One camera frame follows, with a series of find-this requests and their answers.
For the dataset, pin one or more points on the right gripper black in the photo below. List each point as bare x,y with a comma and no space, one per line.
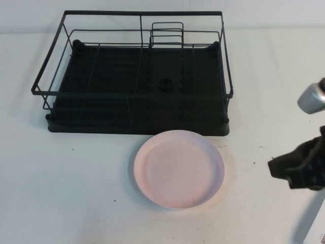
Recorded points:
312,162

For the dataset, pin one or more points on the pale pink round plate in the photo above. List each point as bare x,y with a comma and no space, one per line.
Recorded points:
177,170

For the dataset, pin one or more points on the white panel with label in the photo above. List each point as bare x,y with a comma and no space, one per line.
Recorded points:
320,233

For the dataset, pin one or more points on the black plastic drain tray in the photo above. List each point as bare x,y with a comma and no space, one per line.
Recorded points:
114,124

